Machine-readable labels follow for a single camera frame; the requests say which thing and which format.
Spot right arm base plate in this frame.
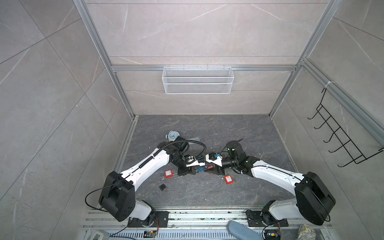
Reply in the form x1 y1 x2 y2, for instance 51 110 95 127
246 210 289 227

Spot small black padlock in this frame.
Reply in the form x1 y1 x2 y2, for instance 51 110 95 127
159 179 168 191

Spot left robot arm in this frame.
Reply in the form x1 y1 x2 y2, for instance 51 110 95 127
85 137 207 227

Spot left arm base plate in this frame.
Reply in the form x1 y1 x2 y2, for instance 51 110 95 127
128 211 169 228

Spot black wire hook rack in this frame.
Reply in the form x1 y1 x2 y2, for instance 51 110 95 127
307 88 384 168

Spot aluminium rail front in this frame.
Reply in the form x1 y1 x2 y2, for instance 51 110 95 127
80 206 334 232

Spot patterned shoe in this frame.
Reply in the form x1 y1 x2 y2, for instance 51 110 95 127
296 224 317 240

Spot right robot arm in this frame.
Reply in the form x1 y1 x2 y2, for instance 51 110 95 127
204 141 336 226

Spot red padlock long shackle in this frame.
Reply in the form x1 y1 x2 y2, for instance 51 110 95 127
164 170 183 180

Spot white wire basket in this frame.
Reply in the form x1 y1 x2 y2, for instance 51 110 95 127
162 67 235 95

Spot blue padlock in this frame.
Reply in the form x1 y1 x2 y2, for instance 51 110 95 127
196 167 206 173

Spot blue slipper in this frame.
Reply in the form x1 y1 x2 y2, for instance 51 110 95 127
227 221 263 240

